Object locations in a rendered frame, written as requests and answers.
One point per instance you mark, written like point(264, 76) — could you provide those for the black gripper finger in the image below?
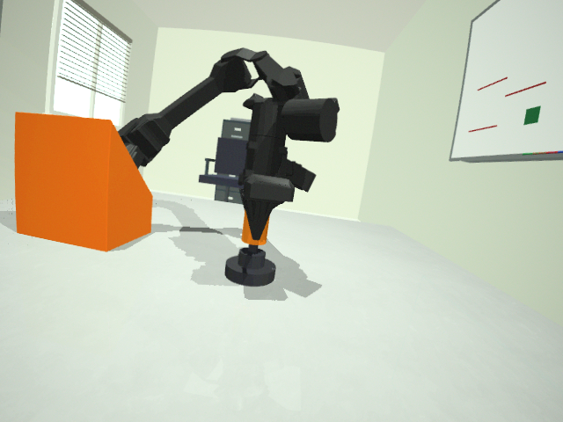
point(242, 191)
point(258, 211)

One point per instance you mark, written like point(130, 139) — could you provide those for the dark grey stepped pedestal with shaft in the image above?
point(250, 268)

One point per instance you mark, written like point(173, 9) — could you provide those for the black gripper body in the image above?
point(259, 177)

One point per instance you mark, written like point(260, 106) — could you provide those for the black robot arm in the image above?
point(289, 111)

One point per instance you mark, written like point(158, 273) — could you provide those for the orange knob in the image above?
point(247, 236)

